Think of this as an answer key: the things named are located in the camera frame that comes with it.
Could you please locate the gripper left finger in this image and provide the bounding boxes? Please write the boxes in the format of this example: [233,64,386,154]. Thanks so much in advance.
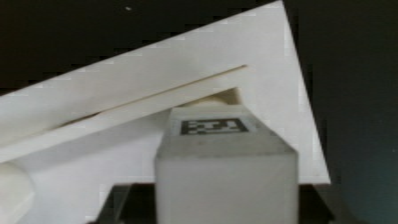
[87,183,156,224]

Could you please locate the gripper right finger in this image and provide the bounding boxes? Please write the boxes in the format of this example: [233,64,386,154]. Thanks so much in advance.
[299,184,334,224]

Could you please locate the white table leg with tag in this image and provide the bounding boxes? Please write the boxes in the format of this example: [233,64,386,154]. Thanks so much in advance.
[155,99,299,224]

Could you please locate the white square tabletop part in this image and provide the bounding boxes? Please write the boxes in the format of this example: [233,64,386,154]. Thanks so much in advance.
[0,2,331,224]

